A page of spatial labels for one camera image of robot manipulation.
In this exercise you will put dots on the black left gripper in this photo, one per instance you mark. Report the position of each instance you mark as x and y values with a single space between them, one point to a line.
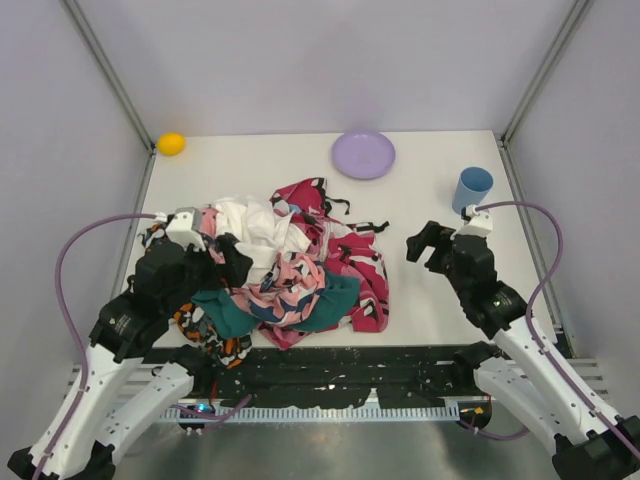
212 257

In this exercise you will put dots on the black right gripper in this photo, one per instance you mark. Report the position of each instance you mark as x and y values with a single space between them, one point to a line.
441 251

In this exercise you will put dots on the white cloth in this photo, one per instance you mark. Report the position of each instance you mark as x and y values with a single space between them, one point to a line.
262 233

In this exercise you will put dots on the teal green cloth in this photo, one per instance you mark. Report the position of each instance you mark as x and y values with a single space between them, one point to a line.
330 300

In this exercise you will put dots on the pink patterned cloth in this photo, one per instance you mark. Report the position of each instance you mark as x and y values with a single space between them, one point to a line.
284 281

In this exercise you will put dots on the magenta camouflage cloth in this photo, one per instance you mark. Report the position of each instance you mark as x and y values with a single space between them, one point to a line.
348 250

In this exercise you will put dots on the orange grey camouflage cloth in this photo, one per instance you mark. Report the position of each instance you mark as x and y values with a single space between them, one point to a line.
210 319

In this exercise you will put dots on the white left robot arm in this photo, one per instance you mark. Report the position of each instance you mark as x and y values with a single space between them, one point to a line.
89 436

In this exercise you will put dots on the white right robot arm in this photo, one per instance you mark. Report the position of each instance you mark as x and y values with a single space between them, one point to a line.
523 370

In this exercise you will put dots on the blue plastic cup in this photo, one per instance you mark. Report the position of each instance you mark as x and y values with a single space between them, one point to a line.
473 185

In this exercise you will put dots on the purple plastic plate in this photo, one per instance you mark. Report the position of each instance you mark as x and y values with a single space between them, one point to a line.
363 154

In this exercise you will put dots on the yellow lemon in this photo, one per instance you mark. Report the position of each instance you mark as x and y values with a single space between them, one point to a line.
171 144

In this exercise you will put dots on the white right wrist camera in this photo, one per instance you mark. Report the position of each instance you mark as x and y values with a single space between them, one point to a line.
475 222

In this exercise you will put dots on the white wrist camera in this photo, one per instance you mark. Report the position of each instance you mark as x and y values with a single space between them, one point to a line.
475 222
182 227

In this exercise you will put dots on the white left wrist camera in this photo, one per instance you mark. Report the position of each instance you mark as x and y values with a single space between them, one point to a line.
182 227

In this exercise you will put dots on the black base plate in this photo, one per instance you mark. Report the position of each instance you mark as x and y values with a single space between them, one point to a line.
358 354

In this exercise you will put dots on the white slotted cable duct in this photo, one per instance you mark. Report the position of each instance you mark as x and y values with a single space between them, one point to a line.
369 413

